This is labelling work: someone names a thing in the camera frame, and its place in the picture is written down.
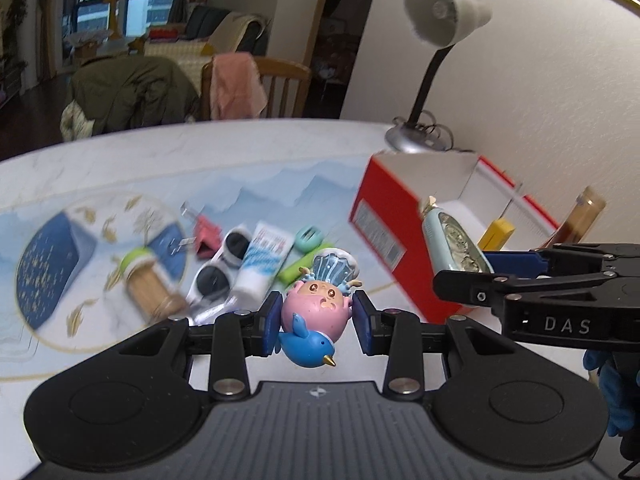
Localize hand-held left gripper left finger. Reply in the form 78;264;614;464
107;291;284;402

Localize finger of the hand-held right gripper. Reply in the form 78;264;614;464
484;242;640;281
432;269;640;318

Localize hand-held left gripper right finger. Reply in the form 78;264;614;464
352;291;521;397

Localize pink and blue toy figurine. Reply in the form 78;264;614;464
276;247;362;368

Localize ornate light blue tube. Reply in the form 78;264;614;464
421;195;496;276

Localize white sunglasses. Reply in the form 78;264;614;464
186;225;256;323

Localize red and white cardboard box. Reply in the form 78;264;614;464
348;152;563;323

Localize person's right hand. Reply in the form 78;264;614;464
582;350;633;437

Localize yellow small box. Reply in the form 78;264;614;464
477;219;516;252

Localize white and blue tube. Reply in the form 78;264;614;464
234;221;297;303

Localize brown glass bottle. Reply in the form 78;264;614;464
542;186;607;251

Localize mint green finger counter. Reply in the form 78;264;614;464
292;226;323;255

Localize pink binder clip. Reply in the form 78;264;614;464
170;201;224;262

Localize green lid toothpick jar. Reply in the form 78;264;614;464
120;247;192;319

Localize wooden chair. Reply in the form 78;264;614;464
200;56;313;121

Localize pink cloth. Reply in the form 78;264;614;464
209;51;268;121

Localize white desk lamp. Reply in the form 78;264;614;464
384;0;493;155

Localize olive green jacket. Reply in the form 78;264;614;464
65;54;202;135

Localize sofa with cream blanket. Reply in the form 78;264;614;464
142;5;273;78

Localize potted plant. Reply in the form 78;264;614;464
0;0;38;96

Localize black lamp cable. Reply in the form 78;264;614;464
392;109;482;154

